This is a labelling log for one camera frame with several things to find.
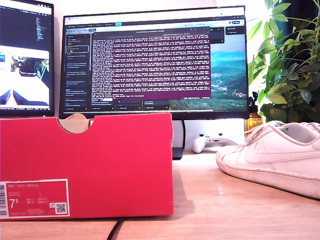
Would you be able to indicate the red cardboard shoebox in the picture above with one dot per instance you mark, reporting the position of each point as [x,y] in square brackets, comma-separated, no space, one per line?
[100,162]

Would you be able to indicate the white leather sneaker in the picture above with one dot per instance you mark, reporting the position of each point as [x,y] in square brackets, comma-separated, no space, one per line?
[275,160]

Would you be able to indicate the silver and black monitor stand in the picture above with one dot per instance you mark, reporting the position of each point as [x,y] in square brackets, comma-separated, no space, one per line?
[178,140]

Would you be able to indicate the white game controller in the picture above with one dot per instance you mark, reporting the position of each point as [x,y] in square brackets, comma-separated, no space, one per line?
[200,146]

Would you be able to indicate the wide monitor with terminal window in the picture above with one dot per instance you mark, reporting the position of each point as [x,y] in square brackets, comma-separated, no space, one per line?
[150,62]

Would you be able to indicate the amber pump bottle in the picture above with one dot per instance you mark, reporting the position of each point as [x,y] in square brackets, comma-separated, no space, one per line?
[253,122]

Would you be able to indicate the green leafy houseplant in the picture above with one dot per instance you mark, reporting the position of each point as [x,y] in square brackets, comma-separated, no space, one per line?
[292,87]

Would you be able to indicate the dark teal curtain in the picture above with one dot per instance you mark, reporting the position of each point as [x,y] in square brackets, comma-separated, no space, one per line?
[278,30]

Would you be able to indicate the computer monitor with code windows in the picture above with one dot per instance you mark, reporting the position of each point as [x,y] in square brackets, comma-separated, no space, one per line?
[25,30]

